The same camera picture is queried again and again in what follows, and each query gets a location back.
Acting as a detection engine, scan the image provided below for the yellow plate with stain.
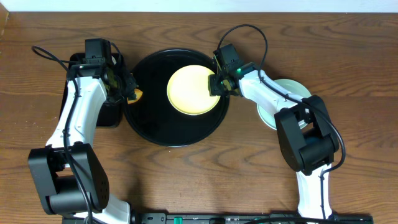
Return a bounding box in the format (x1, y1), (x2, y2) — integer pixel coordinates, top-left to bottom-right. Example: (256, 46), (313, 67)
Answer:
(167, 65), (220, 116)

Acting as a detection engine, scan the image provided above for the yellow green scrub sponge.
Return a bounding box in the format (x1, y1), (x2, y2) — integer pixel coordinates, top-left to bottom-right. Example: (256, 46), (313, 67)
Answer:
(127, 88), (143, 105)

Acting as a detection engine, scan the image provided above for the black rectangular tray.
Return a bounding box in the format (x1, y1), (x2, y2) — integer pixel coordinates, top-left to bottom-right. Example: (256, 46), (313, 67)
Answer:
(59, 53), (123, 128)

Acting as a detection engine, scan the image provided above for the mint green plate with stain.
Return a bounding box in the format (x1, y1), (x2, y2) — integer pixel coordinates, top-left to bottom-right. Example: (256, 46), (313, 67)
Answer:
(257, 79), (311, 130)

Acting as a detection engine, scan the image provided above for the black round tray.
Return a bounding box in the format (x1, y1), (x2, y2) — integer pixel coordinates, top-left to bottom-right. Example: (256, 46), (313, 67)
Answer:
(124, 48), (229, 147)

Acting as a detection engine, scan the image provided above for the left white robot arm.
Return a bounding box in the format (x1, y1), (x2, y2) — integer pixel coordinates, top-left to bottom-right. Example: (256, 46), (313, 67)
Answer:
(28, 39), (137, 223)

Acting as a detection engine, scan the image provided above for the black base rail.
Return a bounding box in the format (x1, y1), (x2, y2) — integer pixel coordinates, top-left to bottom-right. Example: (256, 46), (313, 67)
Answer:
(62, 212), (374, 224)

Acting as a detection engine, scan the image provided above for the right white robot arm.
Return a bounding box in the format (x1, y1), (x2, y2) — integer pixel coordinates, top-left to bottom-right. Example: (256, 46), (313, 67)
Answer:
(208, 44), (339, 219)

